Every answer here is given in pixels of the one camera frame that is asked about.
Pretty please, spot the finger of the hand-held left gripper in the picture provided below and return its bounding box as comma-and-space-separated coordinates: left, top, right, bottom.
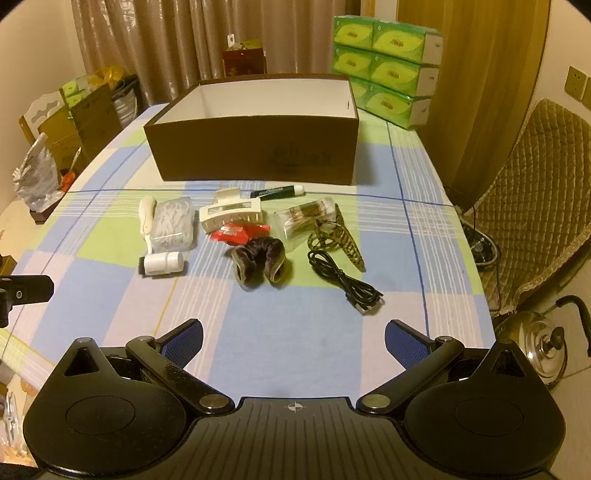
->
0, 274, 54, 306

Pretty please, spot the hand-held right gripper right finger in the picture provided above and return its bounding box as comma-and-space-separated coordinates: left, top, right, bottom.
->
355, 318, 539, 414

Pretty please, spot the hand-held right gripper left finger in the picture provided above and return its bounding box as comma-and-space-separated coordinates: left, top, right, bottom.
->
58, 318, 236, 415

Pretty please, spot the small white bottle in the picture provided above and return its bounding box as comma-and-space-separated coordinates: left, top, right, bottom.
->
140, 250, 186, 280

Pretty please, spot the black hair tie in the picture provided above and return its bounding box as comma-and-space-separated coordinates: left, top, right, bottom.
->
307, 249, 385, 317

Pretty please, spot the brown velvet scrunchie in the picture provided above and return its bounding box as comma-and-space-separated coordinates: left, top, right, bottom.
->
229, 237, 290, 287

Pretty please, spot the clear floss picks box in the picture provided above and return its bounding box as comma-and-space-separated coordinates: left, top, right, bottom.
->
150, 196, 195, 252

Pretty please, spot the leopard hair claw clip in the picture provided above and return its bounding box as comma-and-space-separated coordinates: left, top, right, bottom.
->
307, 203, 366, 272

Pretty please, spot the red snack packet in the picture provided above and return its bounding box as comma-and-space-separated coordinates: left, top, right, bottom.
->
208, 222, 271, 245

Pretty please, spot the white hair claw clip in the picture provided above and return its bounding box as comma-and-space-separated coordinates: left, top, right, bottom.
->
199, 187, 265, 234

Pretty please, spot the cotton swab bag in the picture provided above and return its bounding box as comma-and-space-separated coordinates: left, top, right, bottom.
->
273, 196, 337, 253

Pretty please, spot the white storage box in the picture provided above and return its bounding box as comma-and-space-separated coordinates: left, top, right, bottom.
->
143, 73, 360, 185

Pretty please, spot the white plastic bag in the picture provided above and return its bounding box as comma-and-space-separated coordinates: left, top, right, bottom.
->
11, 133, 62, 209

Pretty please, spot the steel kettle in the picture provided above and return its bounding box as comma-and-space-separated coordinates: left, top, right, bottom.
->
496, 295, 591, 389

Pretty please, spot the white chair back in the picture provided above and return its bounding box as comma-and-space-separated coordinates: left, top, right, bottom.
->
18, 88, 71, 141

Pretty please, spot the tan cardboard carton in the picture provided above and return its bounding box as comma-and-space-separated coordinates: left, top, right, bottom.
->
39, 84, 123, 172

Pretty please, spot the quilted chair back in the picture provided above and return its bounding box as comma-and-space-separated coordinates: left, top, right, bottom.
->
462, 98, 591, 315

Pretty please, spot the striped metal pot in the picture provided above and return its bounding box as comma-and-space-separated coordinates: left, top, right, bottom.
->
111, 76, 145, 128

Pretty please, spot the yellow ribbon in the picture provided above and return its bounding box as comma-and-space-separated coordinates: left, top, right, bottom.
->
87, 65, 126, 87

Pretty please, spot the wooden door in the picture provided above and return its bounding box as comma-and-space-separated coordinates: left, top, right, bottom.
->
397, 0, 549, 195

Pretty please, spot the beige curtain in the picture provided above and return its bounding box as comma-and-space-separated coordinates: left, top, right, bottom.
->
69, 0, 362, 112

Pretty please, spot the stack of green tissue packs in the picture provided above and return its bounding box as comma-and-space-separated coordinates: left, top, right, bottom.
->
331, 15, 445, 130

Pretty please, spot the orange handled screwdriver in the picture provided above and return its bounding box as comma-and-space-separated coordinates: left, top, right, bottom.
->
61, 148, 85, 193

